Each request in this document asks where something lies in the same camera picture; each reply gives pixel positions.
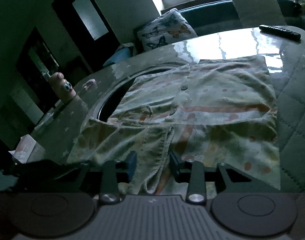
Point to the dark door with frosted glass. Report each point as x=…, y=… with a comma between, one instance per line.
x=67, y=17

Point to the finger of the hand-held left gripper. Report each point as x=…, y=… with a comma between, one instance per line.
x=30, y=169

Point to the blue cushion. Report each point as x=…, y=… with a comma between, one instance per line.
x=120, y=56

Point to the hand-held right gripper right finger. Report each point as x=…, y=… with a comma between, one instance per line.
x=197, y=180

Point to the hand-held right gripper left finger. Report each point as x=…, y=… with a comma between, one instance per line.
x=110, y=180

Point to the round black cooktop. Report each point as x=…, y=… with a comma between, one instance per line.
x=115, y=100

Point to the black remote control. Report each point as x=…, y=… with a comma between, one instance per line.
x=280, y=32

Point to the white pillow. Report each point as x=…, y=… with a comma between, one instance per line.
x=257, y=10

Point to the butterfly print pillow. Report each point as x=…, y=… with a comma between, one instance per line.
x=167, y=31

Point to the pale printed pyjama top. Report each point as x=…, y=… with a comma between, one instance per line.
x=205, y=100

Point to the owl-shaped bottle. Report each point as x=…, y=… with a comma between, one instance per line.
x=63, y=87

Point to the small pink clip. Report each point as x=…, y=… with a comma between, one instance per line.
x=90, y=83

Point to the white printed packet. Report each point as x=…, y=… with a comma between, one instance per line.
x=27, y=147

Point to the dark glass cabinet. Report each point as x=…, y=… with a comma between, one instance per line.
x=35, y=75

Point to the teal sofa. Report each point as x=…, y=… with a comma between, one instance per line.
x=210, y=15

